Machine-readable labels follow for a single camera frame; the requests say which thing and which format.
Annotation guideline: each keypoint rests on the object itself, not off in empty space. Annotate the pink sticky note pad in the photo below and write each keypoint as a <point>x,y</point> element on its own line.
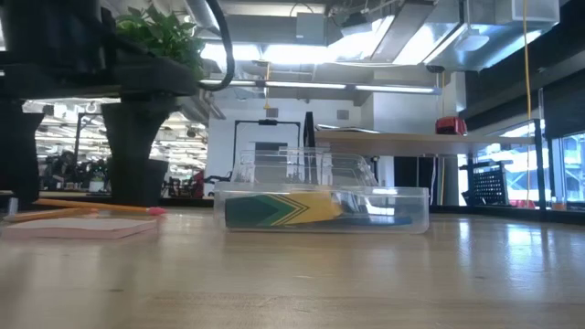
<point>77,227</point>

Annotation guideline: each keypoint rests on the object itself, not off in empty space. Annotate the long fluorescent ceiling light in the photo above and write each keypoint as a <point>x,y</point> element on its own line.
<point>320,85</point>

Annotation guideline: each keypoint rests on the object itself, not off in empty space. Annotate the red stapler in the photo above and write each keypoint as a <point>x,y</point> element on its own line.
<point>451,126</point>

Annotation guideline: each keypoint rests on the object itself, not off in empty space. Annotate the potted green artificial plant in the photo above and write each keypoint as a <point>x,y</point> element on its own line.
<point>164,27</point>

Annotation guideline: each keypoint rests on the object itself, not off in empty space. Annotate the grey ceiling junction box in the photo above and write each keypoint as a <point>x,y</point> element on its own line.
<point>311,27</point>

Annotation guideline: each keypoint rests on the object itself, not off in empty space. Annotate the black background station frame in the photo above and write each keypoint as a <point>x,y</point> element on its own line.
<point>267,122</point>

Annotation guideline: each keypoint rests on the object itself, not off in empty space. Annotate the black perforated metal cart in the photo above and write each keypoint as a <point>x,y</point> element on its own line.
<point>489,185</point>

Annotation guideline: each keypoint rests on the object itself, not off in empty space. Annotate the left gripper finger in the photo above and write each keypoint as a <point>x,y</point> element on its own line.
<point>18,155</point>
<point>135,132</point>

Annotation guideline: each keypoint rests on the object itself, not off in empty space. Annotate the red background object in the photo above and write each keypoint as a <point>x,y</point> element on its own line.
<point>198,183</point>

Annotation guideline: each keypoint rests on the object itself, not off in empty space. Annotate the raised wooden shelf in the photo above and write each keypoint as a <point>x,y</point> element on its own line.
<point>411,144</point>

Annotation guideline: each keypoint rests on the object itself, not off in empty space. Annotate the black dome security camera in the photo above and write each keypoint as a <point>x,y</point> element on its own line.
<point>435,69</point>

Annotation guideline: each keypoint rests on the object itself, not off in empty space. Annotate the person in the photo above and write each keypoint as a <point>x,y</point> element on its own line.
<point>61,169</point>

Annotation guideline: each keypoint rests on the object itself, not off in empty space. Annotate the yellow green crayon box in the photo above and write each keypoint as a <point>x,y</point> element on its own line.
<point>274,210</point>

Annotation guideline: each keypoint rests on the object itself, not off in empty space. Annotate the orange pencil pink eraser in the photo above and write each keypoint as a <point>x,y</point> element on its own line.
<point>156,211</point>
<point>55,214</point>

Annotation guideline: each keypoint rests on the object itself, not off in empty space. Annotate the silver ceiling air duct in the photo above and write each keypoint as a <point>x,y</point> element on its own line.
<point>457,45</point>

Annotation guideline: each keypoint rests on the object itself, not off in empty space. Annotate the clear plastic pencil case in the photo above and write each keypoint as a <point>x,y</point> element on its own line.
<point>411,201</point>

